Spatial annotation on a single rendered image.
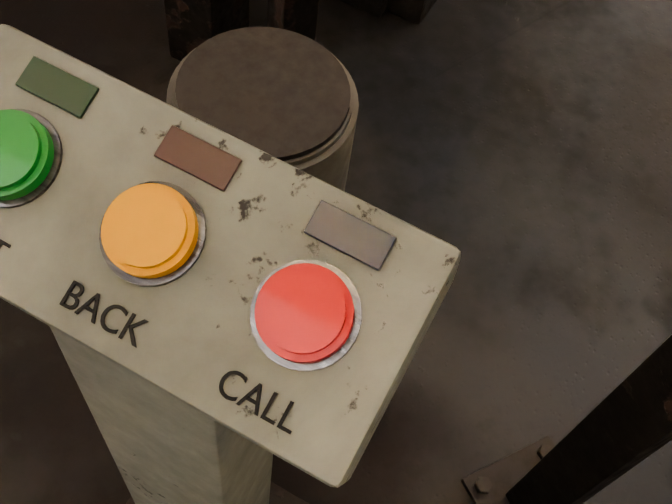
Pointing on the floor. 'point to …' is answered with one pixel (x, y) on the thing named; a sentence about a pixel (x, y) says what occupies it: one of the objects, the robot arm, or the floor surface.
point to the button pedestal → (204, 301)
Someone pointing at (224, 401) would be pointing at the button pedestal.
